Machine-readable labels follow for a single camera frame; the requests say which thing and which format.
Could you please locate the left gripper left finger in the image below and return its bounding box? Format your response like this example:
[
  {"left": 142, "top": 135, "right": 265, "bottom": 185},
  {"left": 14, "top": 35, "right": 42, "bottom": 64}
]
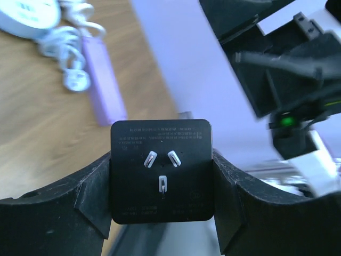
[{"left": 1, "top": 153, "right": 111, "bottom": 255}]

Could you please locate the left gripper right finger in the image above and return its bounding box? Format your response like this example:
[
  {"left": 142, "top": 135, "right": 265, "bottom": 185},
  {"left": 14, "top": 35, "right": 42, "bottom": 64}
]
[{"left": 213, "top": 153, "right": 340, "bottom": 255}]

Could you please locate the black cube socket adapter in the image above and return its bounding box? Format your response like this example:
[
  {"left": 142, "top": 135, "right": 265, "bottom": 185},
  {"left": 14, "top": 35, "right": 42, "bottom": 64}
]
[{"left": 109, "top": 119, "right": 214, "bottom": 224}]

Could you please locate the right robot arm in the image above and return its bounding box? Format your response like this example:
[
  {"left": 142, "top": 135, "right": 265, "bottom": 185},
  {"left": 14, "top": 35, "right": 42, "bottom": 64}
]
[{"left": 200, "top": 1, "right": 340, "bottom": 197}]

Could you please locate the purple power strip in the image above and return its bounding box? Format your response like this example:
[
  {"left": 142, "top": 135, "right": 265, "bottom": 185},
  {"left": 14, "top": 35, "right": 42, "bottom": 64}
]
[{"left": 82, "top": 37, "right": 127, "bottom": 126}]

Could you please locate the blue round socket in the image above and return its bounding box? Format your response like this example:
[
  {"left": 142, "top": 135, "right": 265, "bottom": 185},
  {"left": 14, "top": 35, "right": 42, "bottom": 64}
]
[{"left": 1, "top": 0, "right": 61, "bottom": 39}]

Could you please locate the light blue cord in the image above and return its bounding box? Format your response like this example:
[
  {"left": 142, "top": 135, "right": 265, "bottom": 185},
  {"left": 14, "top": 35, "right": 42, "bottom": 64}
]
[{"left": 37, "top": 0, "right": 107, "bottom": 93}]

